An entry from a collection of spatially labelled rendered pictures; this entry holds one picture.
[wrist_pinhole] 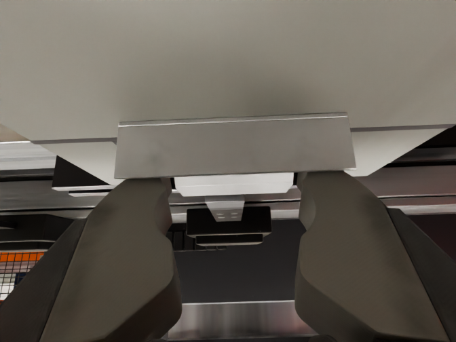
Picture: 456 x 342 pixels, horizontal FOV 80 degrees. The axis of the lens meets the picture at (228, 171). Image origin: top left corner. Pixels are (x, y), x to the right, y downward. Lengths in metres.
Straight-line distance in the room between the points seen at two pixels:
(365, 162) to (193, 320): 0.15
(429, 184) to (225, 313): 0.42
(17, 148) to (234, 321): 0.20
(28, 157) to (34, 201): 0.28
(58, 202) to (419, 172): 0.59
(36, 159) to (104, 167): 0.11
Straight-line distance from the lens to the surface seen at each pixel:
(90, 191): 0.24
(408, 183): 0.53
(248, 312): 0.21
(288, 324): 0.21
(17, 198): 0.57
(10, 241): 0.50
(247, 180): 0.18
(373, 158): 0.17
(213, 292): 0.71
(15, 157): 0.29
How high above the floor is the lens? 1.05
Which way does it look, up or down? 17 degrees down
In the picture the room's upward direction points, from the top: 178 degrees clockwise
